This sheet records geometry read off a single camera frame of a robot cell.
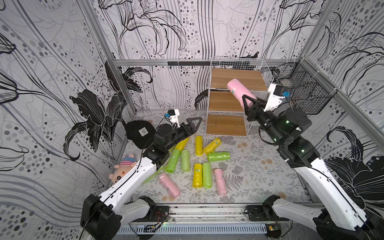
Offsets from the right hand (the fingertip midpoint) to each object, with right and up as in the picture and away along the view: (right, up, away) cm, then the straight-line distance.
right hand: (248, 96), depth 55 cm
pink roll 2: (-35, -44, +26) cm, 62 cm away
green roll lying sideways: (-9, -31, +33) cm, 46 cm away
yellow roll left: (-30, -25, +40) cm, 56 cm away
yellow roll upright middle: (-18, -25, +40) cm, 50 cm away
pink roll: (-6, -43, +25) cm, 50 cm away
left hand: (-17, -11, +14) cm, 25 cm away
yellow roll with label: (-10, -25, +38) cm, 47 cm away
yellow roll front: (-19, -40, +26) cm, 51 cm away
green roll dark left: (-34, -33, +33) cm, 58 cm away
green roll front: (-14, -40, +27) cm, 50 cm away
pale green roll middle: (-26, -35, +33) cm, 54 cm away
